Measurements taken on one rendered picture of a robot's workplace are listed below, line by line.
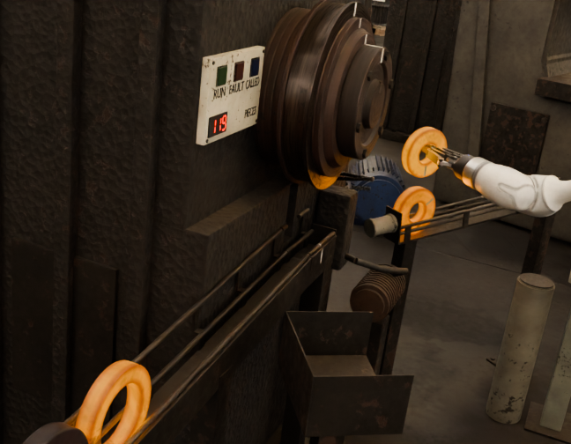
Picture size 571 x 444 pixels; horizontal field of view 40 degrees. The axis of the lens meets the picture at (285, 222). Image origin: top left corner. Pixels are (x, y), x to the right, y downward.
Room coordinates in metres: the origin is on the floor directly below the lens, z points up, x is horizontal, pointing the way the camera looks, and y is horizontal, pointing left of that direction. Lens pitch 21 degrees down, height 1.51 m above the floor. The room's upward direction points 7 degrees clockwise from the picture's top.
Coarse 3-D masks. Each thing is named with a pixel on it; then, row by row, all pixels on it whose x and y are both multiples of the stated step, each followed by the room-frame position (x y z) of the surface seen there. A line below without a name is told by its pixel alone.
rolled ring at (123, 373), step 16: (112, 368) 1.14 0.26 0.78; (128, 368) 1.15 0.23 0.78; (144, 368) 1.19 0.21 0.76; (96, 384) 1.10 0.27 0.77; (112, 384) 1.10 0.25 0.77; (128, 384) 1.19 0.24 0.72; (144, 384) 1.20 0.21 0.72; (96, 400) 1.08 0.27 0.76; (112, 400) 1.10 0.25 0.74; (128, 400) 1.20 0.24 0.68; (144, 400) 1.20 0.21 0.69; (80, 416) 1.07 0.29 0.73; (96, 416) 1.07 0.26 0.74; (128, 416) 1.19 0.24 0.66; (144, 416) 1.20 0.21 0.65; (96, 432) 1.07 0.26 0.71; (128, 432) 1.17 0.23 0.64
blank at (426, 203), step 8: (408, 192) 2.34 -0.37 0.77; (416, 192) 2.35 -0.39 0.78; (424, 192) 2.37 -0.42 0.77; (400, 200) 2.33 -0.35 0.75; (408, 200) 2.33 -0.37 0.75; (416, 200) 2.35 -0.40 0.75; (424, 200) 2.37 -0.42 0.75; (432, 200) 2.39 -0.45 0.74; (400, 208) 2.31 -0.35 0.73; (408, 208) 2.33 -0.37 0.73; (424, 208) 2.38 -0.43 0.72; (432, 208) 2.39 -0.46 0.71; (408, 216) 2.34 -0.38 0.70; (416, 216) 2.39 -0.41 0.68; (424, 216) 2.38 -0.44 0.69; (432, 216) 2.40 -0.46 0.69; (424, 224) 2.38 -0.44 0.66; (416, 232) 2.36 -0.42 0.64
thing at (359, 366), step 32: (288, 320) 1.51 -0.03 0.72; (320, 320) 1.57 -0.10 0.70; (352, 320) 1.58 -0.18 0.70; (288, 352) 1.48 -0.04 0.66; (320, 352) 1.57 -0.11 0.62; (352, 352) 1.59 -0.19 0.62; (288, 384) 1.45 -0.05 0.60; (320, 384) 1.30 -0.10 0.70; (352, 384) 1.31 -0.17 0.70; (384, 384) 1.33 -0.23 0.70; (320, 416) 1.30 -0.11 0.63; (352, 416) 1.32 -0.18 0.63; (384, 416) 1.33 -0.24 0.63
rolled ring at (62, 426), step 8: (48, 424) 0.99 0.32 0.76; (56, 424) 1.00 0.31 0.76; (64, 424) 1.01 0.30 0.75; (40, 432) 0.97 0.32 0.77; (48, 432) 0.97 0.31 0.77; (56, 432) 0.97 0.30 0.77; (64, 432) 0.99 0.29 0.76; (72, 432) 1.00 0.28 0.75; (80, 432) 1.02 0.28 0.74; (32, 440) 0.95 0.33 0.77; (40, 440) 0.95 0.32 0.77; (48, 440) 0.95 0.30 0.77; (56, 440) 0.97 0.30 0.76; (64, 440) 0.99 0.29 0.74; (72, 440) 1.00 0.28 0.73; (80, 440) 1.02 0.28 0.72
